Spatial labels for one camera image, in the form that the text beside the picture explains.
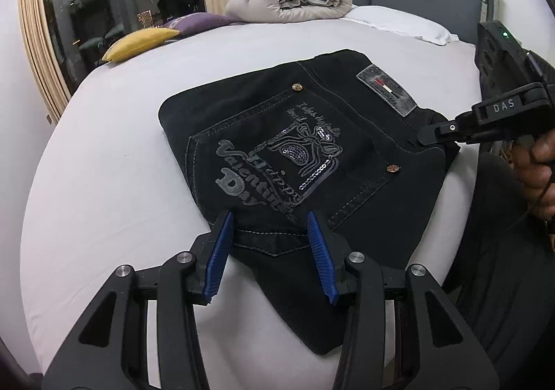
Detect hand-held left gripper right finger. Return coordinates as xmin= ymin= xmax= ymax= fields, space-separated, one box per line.
xmin=306 ymin=211 xmax=499 ymax=390

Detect white pillow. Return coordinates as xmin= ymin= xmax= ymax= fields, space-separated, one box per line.
xmin=342 ymin=5 xmax=459 ymax=46

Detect purple pillow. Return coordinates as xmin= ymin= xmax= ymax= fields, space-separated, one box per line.
xmin=160 ymin=12 xmax=237 ymax=37

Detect person's leg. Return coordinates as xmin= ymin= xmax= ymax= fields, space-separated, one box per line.
xmin=442 ymin=151 xmax=555 ymax=369

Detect person's right hand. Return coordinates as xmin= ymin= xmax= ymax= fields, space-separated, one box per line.
xmin=514 ymin=134 xmax=555 ymax=235

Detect black denim pants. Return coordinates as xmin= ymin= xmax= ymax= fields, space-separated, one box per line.
xmin=157 ymin=49 xmax=461 ymax=356

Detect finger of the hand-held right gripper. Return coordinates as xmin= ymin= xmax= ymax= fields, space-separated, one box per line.
xmin=417 ymin=112 xmax=475 ymax=147

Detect yellow pillow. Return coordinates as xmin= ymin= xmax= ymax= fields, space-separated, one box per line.
xmin=102 ymin=28 xmax=180 ymax=64

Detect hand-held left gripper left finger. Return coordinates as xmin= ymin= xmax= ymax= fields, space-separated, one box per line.
xmin=41 ymin=210 xmax=236 ymax=390

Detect bed with white sheet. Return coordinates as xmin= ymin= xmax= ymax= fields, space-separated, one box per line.
xmin=19 ymin=4 xmax=484 ymax=390

